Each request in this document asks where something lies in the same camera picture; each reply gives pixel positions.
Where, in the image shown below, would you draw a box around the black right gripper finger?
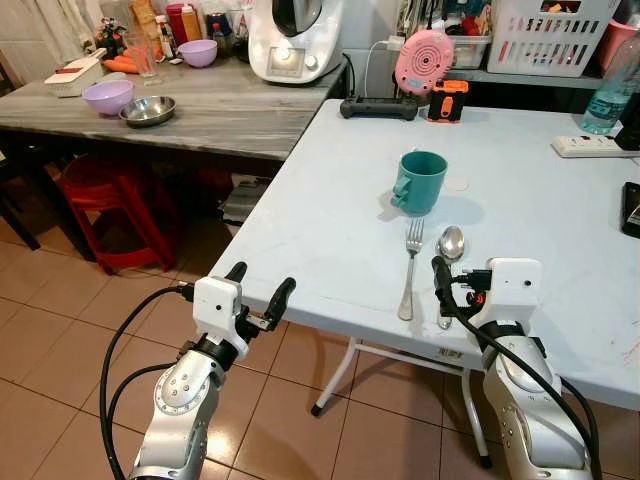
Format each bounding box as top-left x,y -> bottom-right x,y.
431,255 -> 458,321

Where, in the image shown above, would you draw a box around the silver metal fork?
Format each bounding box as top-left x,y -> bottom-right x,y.
397,217 -> 426,322

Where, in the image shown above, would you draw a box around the pink plastic basin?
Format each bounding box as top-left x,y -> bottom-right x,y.
598,17 -> 640,72

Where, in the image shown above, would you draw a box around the silver metal spoon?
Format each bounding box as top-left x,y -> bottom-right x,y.
436,225 -> 468,331

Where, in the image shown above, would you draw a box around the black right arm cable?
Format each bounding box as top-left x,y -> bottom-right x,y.
440,296 -> 603,480

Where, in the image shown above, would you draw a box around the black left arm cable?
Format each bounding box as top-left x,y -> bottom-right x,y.
99,283 -> 197,480

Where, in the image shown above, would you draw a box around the orange and black device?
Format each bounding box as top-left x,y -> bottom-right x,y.
427,79 -> 470,124

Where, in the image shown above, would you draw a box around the teal ceramic mug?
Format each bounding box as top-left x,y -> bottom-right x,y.
390,150 -> 450,218

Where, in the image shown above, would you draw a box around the small purple plastic bowl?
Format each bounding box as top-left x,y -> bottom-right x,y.
177,39 -> 219,70

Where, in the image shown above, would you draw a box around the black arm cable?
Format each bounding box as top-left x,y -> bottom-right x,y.
99,283 -> 197,480
440,296 -> 603,480

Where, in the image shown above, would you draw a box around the white box grater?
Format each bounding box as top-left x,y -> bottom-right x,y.
44,47 -> 108,99

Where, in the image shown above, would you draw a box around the stainless steel bowl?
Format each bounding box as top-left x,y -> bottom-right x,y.
119,95 -> 178,129

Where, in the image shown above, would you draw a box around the clear plastic storage box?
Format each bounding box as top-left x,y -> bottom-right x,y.
440,34 -> 492,70

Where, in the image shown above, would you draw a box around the clear plastic water bottle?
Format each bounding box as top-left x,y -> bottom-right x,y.
581,28 -> 640,137

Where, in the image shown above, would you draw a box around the black flat device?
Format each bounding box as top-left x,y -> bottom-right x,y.
619,181 -> 640,239

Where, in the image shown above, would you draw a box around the white plastic laundry basket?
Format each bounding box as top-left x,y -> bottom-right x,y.
486,0 -> 622,79

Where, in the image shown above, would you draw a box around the pink round appliance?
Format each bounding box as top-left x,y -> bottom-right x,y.
393,29 -> 457,97

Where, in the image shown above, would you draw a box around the red plastic stool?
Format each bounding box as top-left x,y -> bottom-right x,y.
54,154 -> 183,275

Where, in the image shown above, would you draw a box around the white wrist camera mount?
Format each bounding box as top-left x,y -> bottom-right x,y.
192,276 -> 246,348
470,257 -> 545,333

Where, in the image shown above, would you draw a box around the black power plug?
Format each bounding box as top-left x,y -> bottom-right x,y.
614,118 -> 640,153

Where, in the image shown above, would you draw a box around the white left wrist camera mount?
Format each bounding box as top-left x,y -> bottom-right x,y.
192,276 -> 246,348

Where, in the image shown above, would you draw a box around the orange carrot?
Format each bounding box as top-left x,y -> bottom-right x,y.
102,55 -> 141,75

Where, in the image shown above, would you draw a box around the white folding table legs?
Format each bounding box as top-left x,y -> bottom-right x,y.
309,335 -> 494,470

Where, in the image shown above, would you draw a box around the clear drinking glass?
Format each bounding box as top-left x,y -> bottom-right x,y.
122,31 -> 162,87

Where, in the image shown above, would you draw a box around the black handheld controller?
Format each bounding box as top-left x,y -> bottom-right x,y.
339,96 -> 420,122

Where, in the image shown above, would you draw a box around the large purple plastic bowl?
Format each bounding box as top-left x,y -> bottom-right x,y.
81,79 -> 136,118

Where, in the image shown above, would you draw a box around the white kitchen cooking machine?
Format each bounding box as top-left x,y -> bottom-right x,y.
247,0 -> 347,86

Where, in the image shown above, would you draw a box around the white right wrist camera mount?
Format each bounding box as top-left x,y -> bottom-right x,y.
470,257 -> 545,333

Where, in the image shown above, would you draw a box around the red canister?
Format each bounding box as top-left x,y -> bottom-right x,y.
164,2 -> 202,47

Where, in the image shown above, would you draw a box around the white power strip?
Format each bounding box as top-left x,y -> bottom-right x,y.
551,134 -> 629,160

